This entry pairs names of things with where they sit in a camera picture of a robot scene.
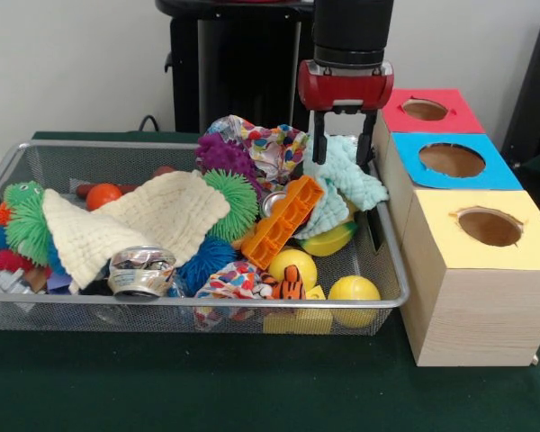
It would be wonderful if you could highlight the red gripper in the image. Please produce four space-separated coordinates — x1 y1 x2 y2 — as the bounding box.
296 60 395 167

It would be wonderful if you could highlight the light blue knitted cloth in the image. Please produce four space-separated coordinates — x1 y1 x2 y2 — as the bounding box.
293 130 391 240

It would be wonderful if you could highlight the wooden box with three holes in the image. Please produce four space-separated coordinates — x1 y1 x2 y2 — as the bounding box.
371 86 540 368

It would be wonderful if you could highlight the orange toy building brick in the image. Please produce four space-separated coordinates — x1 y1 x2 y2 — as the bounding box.
241 174 326 271

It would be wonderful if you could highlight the green spiky rubber ball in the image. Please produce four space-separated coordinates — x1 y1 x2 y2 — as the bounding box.
202 169 260 242

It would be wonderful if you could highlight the yellow ball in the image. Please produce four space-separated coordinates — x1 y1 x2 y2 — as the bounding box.
327 274 383 329
268 249 319 289

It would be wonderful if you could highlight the orange tiger plush toy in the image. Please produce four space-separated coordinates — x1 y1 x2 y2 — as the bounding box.
260 265 307 302

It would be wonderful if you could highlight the cream knitted cloth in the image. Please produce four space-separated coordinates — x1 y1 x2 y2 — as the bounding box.
41 170 231 289

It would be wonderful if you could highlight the crushed silver can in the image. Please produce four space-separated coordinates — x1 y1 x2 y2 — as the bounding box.
106 245 177 302

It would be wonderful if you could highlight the small orange ball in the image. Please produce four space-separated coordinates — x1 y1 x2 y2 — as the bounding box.
85 183 123 212

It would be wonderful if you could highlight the green spiky caterpillar toy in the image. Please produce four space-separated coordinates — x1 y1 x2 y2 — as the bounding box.
2 180 50 267

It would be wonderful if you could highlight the silver wire mesh bin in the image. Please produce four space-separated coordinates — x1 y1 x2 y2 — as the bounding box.
0 139 410 337

